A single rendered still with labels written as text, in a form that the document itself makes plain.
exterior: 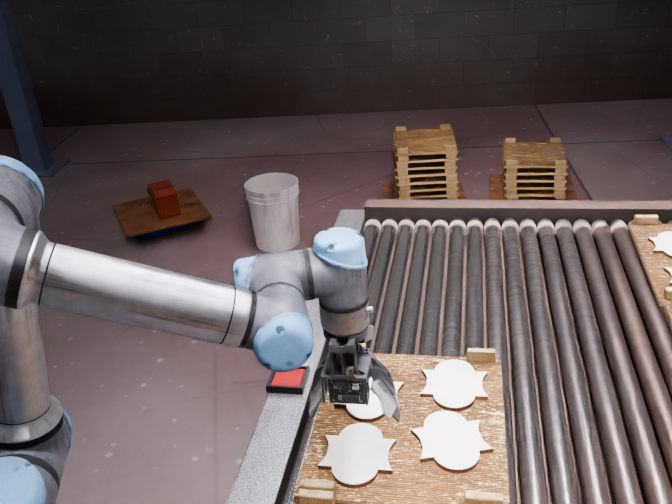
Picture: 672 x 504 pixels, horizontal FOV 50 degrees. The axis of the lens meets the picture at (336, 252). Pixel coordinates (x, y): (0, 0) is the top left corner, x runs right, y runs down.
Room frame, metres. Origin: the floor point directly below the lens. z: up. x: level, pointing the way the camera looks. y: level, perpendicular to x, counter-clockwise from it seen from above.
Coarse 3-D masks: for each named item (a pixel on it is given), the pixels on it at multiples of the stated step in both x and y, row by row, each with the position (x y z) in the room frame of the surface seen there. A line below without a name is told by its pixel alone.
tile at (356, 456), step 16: (352, 432) 1.00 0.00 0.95; (368, 432) 0.99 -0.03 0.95; (336, 448) 0.96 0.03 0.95; (352, 448) 0.96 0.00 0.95; (368, 448) 0.95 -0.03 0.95; (384, 448) 0.95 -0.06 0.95; (320, 464) 0.92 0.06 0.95; (336, 464) 0.92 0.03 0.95; (352, 464) 0.92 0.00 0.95; (368, 464) 0.91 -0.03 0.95; (384, 464) 0.91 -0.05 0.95; (336, 480) 0.89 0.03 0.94; (352, 480) 0.88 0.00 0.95; (368, 480) 0.88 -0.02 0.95
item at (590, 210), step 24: (384, 216) 1.96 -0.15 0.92; (408, 216) 1.95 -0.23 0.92; (432, 216) 1.93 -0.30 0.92; (456, 216) 1.92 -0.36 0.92; (480, 216) 1.90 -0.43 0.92; (504, 216) 1.89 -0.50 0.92; (528, 216) 1.88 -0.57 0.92; (552, 216) 1.86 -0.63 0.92; (576, 216) 1.85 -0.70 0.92; (600, 216) 1.83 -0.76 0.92; (624, 216) 1.82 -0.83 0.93
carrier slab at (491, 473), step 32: (416, 384) 1.13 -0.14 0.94; (320, 416) 1.06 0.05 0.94; (384, 416) 1.04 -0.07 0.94; (416, 416) 1.04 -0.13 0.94; (480, 416) 1.02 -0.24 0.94; (320, 448) 0.97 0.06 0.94; (416, 448) 0.95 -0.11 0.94; (384, 480) 0.89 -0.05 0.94; (416, 480) 0.88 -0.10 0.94; (448, 480) 0.87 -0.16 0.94; (480, 480) 0.87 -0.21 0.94
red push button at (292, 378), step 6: (276, 372) 1.22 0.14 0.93; (282, 372) 1.21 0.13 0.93; (288, 372) 1.21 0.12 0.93; (294, 372) 1.21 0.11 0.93; (300, 372) 1.21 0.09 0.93; (276, 378) 1.20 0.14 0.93; (282, 378) 1.19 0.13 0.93; (288, 378) 1.19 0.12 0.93; (294, 378) 1.19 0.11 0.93; (300, 378) 1.19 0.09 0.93; (276, 384) 1.18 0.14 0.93; (282, 384) 1.17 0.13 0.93; (288, 384) 1.17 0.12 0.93; (294, 384) 1.17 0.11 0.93
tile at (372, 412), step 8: (400, 384) 1.12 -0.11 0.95; (376, 400) 1.08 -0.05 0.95; (352, 408) 1.06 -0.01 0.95; (360, 408) 1.06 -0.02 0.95; (368, 408) 1.06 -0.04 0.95; (376, 408) 1.06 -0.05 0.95; (400, 408) 1.06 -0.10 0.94; (352, 416) 1.04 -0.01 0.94; (360, 416) 1.04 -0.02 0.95; (368, 416) 1.04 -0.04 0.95; (376, 416) 1.03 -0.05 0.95
